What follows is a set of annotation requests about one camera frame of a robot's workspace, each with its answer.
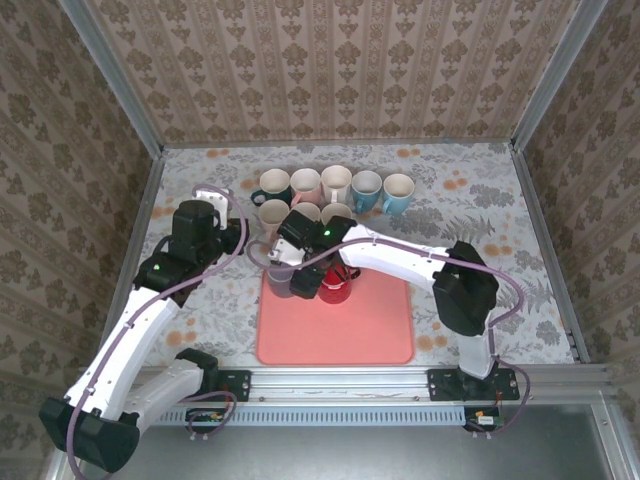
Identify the grey mug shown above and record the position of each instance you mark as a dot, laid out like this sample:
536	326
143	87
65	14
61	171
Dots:
306	207

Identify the light pink smooth mug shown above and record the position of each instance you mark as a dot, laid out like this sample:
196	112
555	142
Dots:
273	214

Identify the pink faceted mug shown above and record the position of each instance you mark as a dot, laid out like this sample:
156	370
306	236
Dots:
305	180

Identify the white faceted mug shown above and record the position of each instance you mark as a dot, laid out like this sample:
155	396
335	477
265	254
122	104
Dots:
336	177

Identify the purple mug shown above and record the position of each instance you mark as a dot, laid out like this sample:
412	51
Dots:
277	287

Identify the teal dotted mug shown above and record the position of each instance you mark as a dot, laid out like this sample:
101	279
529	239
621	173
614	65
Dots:
366	182

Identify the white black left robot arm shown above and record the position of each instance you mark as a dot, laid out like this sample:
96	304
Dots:
120	350

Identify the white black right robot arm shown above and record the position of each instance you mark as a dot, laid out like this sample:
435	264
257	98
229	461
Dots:
395	260

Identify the dark teal mug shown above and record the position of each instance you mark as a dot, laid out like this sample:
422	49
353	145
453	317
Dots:
275	181

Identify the pink plastic tray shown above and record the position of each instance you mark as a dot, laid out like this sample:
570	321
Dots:
350	330

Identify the floral patterned tablecloth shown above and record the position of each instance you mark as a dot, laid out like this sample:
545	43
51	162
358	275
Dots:
450	200

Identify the small circuit board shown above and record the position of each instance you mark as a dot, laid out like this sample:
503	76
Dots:
484	421
205	416

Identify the grey metal panel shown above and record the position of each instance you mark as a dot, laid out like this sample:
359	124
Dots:
325	455

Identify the aluminium side rail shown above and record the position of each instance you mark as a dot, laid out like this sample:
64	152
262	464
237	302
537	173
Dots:
148	200
532	200

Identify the thin aluminium wall strip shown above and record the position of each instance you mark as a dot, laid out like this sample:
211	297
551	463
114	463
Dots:
350	143

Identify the long aluminium frame rail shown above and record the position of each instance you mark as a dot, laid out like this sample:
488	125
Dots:
340	382

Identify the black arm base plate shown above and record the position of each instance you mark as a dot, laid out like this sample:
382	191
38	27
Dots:
240	385
440	387

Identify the aluminium frame post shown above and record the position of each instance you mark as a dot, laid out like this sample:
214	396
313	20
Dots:
557	75
115	75

